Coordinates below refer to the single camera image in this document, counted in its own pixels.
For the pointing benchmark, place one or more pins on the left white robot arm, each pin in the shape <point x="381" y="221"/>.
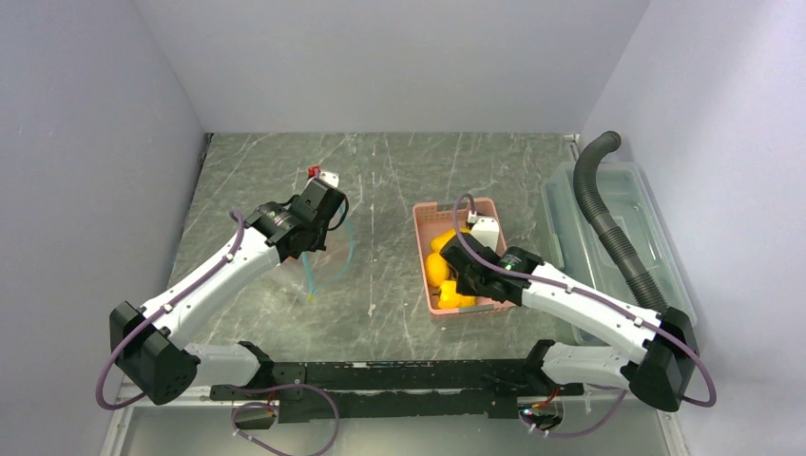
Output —
<point x="152" y="344"/>

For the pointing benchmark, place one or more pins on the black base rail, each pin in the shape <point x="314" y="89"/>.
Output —
<point x="495" y="388"/>

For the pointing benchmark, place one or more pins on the clear zip bag blue zipper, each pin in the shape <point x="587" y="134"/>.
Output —
<point x="310" y="274"/>

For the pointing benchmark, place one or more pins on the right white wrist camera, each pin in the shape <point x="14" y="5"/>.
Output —
<point x="485" y="229"/>

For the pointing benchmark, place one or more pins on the yellow lemon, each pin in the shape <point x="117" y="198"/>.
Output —
<point x="437" y="270"/>

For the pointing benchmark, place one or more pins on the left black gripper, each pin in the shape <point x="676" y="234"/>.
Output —
<point x="321" y="245"/>

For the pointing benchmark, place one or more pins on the pink perforated plastic basket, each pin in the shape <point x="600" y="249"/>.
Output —
<point x="431" y="220"/>

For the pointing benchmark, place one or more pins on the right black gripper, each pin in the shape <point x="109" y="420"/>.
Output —
<point x="464" y="287"/>

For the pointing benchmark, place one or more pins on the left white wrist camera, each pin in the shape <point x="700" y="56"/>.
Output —
<point x="329" y="177"/>

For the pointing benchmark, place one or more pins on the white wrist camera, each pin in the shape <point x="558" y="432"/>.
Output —
<point x="485" y="229"/>
<point x="329" y="177"/>

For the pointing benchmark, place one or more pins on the clear plastic storage bin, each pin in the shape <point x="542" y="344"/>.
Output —
<point x="576" y="247"/>

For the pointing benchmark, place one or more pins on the yellow mango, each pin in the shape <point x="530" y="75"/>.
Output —
<point x="439" y="242"/>

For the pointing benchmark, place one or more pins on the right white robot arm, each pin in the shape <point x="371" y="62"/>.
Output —
<point x="650" y="354"/>

